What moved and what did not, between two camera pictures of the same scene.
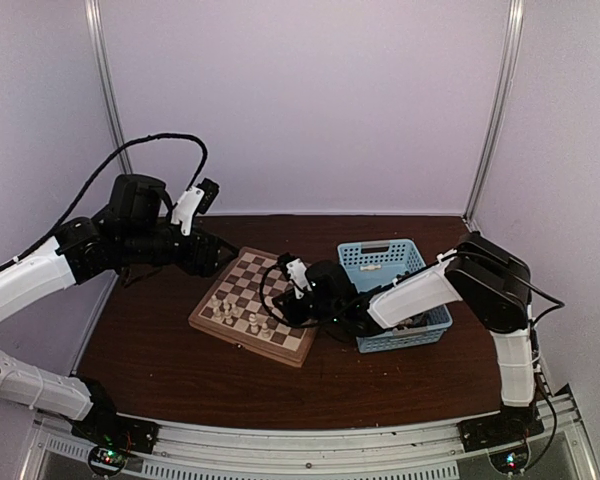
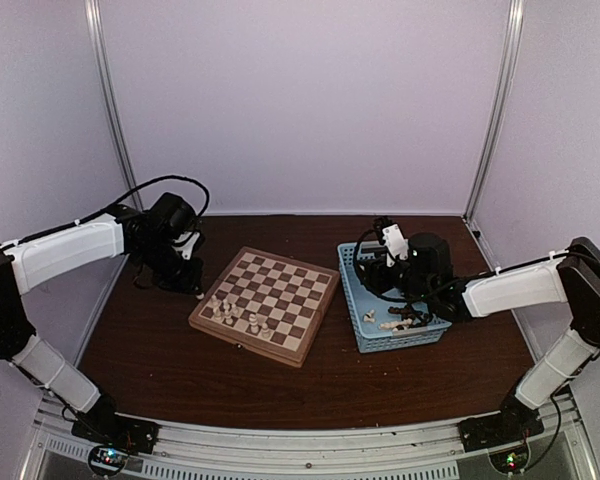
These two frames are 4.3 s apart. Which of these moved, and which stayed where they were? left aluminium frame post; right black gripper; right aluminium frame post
Moved: right black gripper
Stayed: right aluminium frame post; left aluminium frame post
